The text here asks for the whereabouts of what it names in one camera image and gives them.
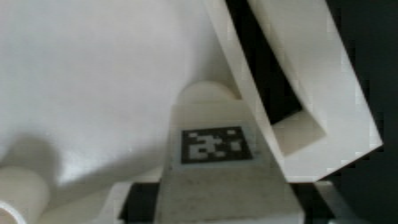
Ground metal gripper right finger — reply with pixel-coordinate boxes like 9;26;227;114
314;181;355;224

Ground white table leg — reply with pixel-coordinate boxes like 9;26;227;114
154;81;304;224

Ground white U-shaped obstacle fence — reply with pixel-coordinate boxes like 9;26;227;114
247;0;385;184

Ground white square table top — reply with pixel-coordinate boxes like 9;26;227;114
0;0;233;224

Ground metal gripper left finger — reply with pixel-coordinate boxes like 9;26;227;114
96;182;133;224

